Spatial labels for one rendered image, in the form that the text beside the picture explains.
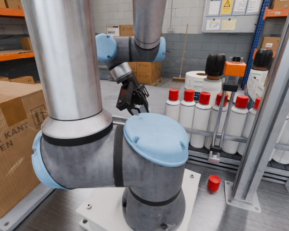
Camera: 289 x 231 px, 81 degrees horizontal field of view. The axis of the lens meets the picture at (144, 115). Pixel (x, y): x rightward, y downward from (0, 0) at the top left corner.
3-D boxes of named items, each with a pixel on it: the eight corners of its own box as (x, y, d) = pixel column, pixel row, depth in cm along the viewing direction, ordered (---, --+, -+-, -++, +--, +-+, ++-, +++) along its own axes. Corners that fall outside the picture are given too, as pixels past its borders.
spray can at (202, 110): (206, 145, 64) (217, 93, 55) (198, 151, 61) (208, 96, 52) (195, 139, 68) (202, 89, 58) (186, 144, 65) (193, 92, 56)
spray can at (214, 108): (215, 143, 65) (227, 91, 56) (221, 151, 61) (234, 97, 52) (202, 143, 65) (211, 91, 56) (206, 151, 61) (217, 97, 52)
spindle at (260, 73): (258, 96, 108) (272, 48, 96) (261, 101, 101) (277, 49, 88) (241, 94, 111) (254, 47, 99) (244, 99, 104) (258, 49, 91)
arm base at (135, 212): (192, 193, 44) (199, 166, 39) (170, 255, 33) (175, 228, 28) (141, 170, 50) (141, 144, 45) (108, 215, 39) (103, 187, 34)
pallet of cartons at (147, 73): (162, 81, 477) (164, 25, 416) (152, 90, 408) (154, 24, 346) (123, 77, 515) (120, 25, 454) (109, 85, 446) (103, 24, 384)
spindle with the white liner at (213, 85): (215, 112, 90) (228, 52, 77) (215, 119, 82) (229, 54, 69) (198, 110, 93) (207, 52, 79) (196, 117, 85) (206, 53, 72)
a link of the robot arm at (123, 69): (121, 63, 59) (104, 73, 63) (127, 75, 60) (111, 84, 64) (130, 60, 66) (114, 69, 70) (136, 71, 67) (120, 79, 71)
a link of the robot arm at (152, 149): (190, 202, 32) (203, 145, 25) (116, 204, 31) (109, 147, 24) (177, 156, 42) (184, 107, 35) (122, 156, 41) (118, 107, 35)
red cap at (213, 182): (209, 190, 52) (211, 183, 50) (205, 182, 55) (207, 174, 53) (220, 190, 52) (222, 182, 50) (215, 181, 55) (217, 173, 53)
